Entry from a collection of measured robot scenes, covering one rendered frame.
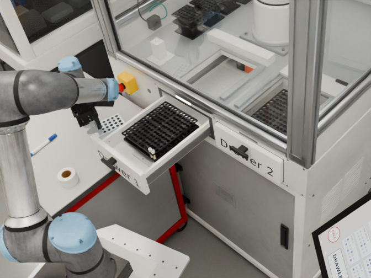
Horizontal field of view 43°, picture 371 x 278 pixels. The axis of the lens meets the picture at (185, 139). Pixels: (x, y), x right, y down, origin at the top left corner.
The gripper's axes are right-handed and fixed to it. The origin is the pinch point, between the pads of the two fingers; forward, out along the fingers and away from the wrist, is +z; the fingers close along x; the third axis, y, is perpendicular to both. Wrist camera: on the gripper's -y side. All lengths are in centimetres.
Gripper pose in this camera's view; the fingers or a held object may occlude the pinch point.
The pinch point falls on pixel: (100, 130)
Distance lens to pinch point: 189.7
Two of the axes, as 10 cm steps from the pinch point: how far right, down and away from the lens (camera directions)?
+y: -8.7, 4.3, -2.5
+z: 1.4, 7.0, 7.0
